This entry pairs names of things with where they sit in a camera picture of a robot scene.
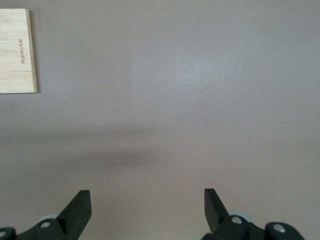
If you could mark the bamboo cutting board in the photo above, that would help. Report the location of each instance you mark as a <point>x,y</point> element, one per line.
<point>12,55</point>

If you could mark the brown table mat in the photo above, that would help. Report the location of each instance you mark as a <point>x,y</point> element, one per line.
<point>175,100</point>

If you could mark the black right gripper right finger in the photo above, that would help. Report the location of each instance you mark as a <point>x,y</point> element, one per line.
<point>217,217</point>

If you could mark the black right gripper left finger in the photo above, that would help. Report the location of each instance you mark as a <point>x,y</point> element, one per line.
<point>72,220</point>

